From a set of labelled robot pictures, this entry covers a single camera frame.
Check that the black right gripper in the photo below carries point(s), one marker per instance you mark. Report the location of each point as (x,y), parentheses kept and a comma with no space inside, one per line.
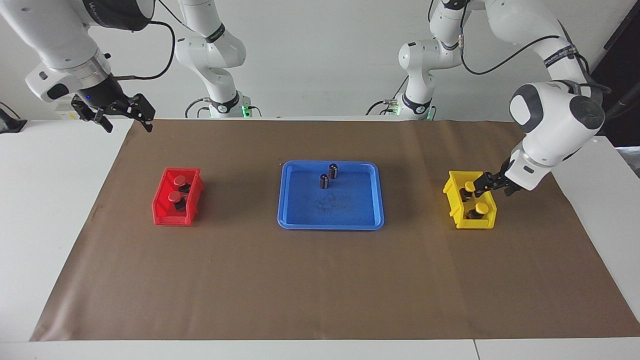
(107,97)

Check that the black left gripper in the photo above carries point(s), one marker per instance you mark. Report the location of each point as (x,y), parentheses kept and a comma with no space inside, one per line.
(509,180)

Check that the yellow push button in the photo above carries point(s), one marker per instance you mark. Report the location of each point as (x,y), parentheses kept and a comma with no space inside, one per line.
(482,207)
(469,186)

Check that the red push button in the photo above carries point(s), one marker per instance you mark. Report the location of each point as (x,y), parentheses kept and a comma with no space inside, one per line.
(180,178)
(175,196)

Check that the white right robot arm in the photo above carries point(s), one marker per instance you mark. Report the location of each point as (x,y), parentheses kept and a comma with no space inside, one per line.
(50,30)

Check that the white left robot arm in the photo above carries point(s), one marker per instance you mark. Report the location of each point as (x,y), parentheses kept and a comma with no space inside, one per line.
(550,125)

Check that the yellow plastic bin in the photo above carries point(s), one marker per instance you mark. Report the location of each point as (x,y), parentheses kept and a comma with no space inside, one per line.
(475,223)

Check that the red plastic bin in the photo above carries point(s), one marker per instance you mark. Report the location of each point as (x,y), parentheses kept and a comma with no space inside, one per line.
(170,219)

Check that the blue plastic tray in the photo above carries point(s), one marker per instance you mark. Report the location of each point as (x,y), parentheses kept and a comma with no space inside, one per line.
(350,210)

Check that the dark cabinet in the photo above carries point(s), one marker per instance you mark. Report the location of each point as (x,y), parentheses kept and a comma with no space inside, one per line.
(622,60)

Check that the brown paper mat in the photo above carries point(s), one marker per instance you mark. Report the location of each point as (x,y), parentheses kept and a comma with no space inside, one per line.
(320,280)

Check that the black bracket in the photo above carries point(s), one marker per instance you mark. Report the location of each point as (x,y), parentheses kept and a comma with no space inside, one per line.
(10,122)

